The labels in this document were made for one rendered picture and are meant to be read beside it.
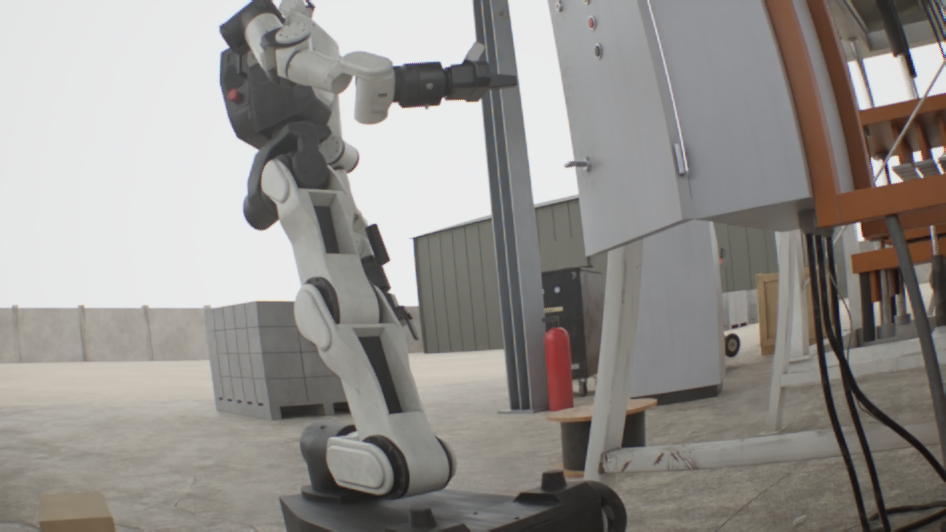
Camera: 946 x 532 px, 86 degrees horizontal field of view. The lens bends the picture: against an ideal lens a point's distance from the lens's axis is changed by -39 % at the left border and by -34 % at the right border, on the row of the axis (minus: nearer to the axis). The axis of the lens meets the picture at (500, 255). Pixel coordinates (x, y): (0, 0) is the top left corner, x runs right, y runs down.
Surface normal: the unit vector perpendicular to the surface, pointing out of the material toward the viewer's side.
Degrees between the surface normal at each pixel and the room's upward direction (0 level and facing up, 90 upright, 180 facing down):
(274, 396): 90
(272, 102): 96
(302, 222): 114
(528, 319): 90
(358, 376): 107
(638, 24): 90
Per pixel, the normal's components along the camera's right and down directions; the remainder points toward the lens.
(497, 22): 0.72, -0.14
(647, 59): -0.97, 0.07
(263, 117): -0.07, 0.39
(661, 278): -0.38, -0.06
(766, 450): -0.67, -0.01
